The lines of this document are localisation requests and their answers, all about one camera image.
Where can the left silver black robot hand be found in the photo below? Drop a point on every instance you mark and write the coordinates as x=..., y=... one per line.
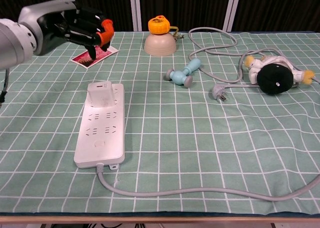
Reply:
x=62, y=22

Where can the white cube charger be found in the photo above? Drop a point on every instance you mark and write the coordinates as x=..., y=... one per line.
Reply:
x=100, y=95

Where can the white power strip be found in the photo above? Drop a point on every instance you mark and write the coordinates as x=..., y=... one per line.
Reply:
x=100, y=152

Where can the red picture booklet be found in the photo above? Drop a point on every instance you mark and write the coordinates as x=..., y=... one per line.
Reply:
x=105, y=54

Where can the orange pumpkin toy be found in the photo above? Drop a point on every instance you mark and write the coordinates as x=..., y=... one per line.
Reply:
x=158, y=25

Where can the beige upturned bowl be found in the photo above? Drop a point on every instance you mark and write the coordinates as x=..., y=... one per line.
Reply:
x=160, y=46

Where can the light blue roller massager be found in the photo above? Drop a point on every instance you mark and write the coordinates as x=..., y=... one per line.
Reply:
x=178, y=76

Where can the green checked tablecloth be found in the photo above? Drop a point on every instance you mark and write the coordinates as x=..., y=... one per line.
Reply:
x=200, y=137

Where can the black headed plush doll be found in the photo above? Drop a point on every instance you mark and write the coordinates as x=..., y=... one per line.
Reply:
x=275, y=79

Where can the dark folding screen white frame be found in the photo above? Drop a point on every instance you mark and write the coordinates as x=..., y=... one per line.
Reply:
x=187, y=7

